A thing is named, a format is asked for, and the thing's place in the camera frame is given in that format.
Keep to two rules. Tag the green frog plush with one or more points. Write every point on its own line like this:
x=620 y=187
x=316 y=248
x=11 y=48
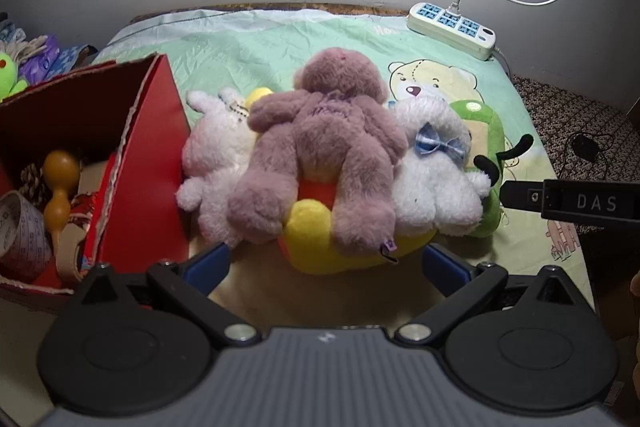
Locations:
x=7 y=72

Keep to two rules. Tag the tape roll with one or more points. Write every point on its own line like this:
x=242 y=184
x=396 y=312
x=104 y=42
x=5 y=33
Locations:
x=25 y=232

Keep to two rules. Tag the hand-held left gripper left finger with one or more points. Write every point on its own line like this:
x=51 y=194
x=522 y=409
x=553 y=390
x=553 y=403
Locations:
x=210 y=259

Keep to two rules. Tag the white rabbit plush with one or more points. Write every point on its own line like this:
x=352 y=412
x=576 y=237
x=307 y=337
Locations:
x=215 y=157

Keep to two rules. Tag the pink-brown teddy bear plush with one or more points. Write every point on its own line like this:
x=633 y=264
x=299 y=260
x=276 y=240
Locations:
x=320 y=132

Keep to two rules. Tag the wooden gourd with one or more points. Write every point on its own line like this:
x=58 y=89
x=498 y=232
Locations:
x=61 y=169

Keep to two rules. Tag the yellow tiger plush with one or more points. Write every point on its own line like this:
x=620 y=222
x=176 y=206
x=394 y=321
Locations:
x=310 y=242

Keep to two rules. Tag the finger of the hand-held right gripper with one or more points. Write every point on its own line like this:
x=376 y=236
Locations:
x=522 y=196

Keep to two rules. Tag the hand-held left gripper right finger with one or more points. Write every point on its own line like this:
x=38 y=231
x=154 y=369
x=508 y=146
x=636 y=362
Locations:
x=442 y=264

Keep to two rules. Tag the black power adapter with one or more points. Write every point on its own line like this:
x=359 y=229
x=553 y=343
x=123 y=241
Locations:
x=586 y=148

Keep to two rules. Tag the printed bear bedsheet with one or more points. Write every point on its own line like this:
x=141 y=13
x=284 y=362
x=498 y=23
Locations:
x=300 y=37

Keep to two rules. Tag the green plush toy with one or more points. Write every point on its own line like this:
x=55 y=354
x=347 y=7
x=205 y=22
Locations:
x=487 y=127

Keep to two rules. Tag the white power strip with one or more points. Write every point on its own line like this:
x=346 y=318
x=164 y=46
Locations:
x=450 y=29

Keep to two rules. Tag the white plush with blue bow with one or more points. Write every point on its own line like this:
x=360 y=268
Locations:
x=440 y=187

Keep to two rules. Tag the red cardboard box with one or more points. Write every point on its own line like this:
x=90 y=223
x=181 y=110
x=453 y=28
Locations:
x=145 y=187

